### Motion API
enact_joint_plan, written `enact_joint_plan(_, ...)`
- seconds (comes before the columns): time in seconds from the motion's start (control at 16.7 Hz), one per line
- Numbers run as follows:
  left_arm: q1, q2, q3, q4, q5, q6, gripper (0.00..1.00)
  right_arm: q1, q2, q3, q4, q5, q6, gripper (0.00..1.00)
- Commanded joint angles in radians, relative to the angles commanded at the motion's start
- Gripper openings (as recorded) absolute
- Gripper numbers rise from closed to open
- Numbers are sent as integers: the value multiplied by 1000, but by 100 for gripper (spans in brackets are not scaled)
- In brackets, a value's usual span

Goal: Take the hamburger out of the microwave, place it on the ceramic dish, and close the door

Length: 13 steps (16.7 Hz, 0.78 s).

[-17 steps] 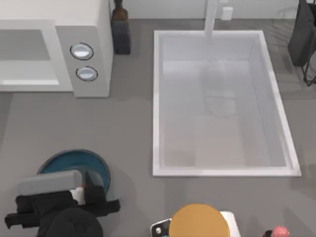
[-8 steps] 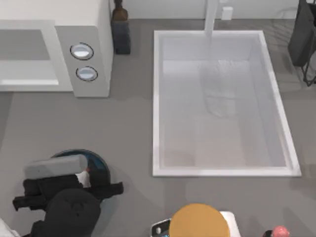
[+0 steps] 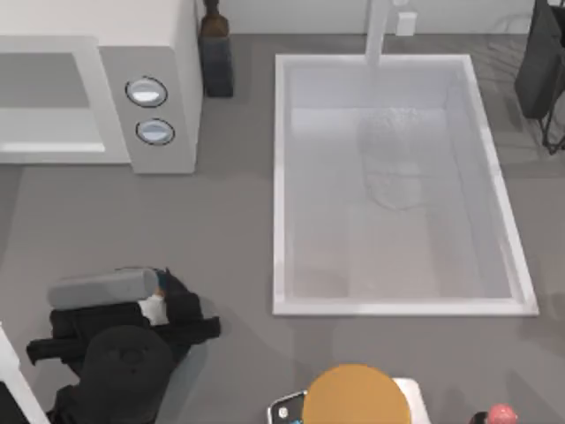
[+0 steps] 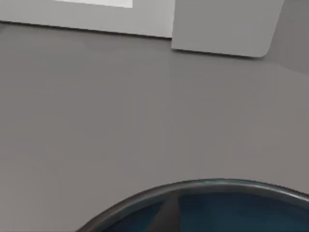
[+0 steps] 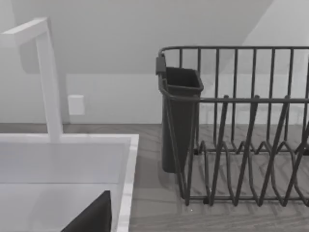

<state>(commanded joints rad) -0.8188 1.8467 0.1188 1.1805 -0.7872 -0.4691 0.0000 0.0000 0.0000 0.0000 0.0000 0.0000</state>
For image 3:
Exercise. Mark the white and blue small bottle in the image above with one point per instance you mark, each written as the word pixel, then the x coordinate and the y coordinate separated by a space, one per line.
pixel 153 307

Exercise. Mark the pale grey rounded box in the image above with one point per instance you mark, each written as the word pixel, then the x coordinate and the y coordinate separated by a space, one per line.
pixel 101 289

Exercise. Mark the grey and black gadget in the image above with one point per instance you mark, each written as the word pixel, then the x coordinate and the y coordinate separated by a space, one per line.
pixel 287 408

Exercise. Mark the small round microwave knob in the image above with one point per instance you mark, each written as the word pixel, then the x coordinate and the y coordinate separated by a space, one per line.
pixel 155 131

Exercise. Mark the pale microwave door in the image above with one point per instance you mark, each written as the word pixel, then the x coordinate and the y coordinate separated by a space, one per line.
pixel 53 128

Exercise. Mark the orange round lid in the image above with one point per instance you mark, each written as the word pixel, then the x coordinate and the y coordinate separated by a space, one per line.
pixel 355 397

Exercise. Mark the large round microwave knob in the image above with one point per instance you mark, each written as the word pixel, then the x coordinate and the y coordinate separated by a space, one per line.
pixel 146 92

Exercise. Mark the pale microwave oven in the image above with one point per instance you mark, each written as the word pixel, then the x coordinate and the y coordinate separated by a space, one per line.
pixel 181 88

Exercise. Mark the white sink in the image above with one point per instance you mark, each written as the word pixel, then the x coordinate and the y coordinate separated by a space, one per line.
pixel 397 247

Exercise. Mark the dark brown and blue bottle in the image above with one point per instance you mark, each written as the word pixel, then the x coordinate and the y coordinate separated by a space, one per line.
pixel 216 57

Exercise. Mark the white square box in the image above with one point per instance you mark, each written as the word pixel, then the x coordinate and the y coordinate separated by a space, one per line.
pixel 412 397

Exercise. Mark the small black cap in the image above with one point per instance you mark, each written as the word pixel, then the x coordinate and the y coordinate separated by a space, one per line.
pixel 480 418

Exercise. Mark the tall white tap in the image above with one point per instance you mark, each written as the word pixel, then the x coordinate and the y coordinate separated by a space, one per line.
pixel 375 31

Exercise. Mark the pink round cap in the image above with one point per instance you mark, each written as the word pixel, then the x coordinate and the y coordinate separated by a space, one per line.
pixel 503 415

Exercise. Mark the white wall socket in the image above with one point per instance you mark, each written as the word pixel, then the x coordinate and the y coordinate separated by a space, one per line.
pixel 406 23

